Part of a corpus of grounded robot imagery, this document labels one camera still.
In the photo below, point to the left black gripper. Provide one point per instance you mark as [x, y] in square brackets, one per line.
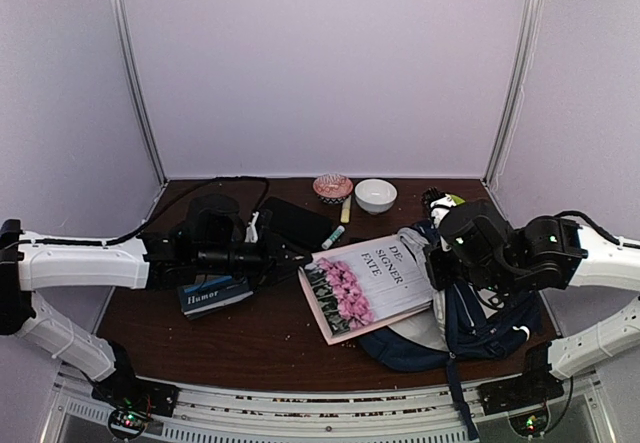
[274, 258]

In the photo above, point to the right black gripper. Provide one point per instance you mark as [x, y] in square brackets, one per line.
[439, 274]

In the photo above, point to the white book pink flowers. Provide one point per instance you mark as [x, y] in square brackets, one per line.
[359, 288]

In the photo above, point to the navy blue student backpack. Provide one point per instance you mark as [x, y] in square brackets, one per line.
[454, 329]

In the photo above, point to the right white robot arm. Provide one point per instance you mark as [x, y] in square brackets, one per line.
[550, 252]

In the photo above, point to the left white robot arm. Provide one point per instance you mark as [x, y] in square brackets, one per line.
[139, 260]

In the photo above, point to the black rectangular case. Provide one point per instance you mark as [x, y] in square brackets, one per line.
[300, 226]

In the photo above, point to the white green glue stick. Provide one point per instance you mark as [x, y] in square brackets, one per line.
[333, 237]

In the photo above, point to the green plate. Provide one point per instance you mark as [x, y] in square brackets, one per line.
[456, 199]

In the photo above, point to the yellow highlighter marker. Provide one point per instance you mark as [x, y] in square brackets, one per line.
[345, 214]

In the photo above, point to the red patterned small bowl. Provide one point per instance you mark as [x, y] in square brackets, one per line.
[332, 188]

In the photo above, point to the dark blue Humor book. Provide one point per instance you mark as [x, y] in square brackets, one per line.
[212, 295]

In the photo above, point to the white ceramic bowl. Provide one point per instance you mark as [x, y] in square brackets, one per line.
[375, 196]

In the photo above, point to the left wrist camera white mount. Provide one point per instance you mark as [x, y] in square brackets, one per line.
[257, 225]

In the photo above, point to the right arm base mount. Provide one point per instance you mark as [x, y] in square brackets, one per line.
[525, 400]

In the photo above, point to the front aluminium rail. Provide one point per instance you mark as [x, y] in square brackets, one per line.
[427, 414]

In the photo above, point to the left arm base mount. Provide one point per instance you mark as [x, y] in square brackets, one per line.
[137, 407]

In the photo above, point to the right aluminium frame post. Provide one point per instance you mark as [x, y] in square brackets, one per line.
[529, 28]

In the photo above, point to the aluminium frame post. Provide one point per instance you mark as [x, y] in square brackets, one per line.
[134, 86]
[529, 28]

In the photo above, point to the left aluminium frame post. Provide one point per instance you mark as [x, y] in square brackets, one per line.
[134, 86]

